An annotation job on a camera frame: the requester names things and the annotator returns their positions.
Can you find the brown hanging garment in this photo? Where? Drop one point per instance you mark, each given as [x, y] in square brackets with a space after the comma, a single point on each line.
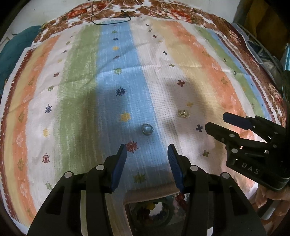
[264, 23]

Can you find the striped colourful woven cloth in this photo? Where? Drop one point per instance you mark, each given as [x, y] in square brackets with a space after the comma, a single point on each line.
[74, 98]

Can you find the metal clothes rack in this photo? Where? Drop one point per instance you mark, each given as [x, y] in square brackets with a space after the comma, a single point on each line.
[269, 62]

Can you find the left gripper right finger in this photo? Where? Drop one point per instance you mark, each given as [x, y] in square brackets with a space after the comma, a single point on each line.
[219, 196]

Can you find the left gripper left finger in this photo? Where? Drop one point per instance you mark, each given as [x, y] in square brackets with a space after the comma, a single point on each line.
[60, 214]

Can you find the teal pillow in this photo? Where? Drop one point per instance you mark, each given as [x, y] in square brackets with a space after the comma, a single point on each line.
[13, 50]

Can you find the green jade bangle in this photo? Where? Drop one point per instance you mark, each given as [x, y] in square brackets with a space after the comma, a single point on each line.
[152, 214]

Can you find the silver metal tin box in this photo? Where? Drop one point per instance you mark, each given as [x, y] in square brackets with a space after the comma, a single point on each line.
[120, 207]

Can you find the person's right hand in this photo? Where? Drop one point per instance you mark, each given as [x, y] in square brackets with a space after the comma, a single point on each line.
[283, 196]

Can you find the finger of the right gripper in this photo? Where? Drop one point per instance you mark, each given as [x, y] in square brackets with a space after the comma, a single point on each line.
[246, 123]
[223, 134]

